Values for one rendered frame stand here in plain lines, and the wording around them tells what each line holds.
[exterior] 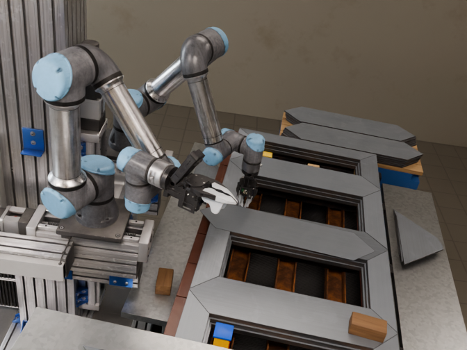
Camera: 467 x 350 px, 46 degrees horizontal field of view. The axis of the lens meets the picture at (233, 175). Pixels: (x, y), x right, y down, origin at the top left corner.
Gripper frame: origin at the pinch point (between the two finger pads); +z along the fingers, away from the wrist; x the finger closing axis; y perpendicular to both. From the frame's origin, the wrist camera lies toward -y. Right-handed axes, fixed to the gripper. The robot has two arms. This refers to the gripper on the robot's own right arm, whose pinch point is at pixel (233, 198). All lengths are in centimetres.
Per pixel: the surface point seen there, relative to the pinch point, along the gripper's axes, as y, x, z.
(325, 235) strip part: 48, -83, 12
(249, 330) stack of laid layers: 60, -24, 8
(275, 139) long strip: 40, -141, -39
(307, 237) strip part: 49, -77, 6
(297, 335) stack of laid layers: 57, -30, 23
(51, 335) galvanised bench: 45, 29, -31
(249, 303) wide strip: 55, -32, 3
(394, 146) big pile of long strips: 36, -183, 15
